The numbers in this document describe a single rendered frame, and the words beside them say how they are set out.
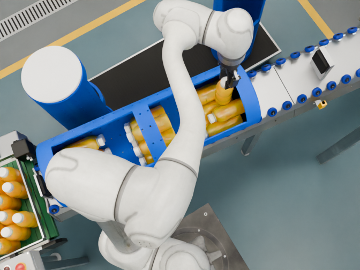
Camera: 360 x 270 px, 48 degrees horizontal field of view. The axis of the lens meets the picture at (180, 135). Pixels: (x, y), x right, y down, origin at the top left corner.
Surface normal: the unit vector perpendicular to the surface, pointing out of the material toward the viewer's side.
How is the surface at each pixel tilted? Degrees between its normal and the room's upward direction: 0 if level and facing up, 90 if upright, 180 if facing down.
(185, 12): 10
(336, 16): 0
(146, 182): 24
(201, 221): 5
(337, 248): 0
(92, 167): 19
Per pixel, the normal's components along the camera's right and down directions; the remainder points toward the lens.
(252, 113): 0.32, 0.61
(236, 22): -0.06, -0.10
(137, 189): 0.06, -0.40
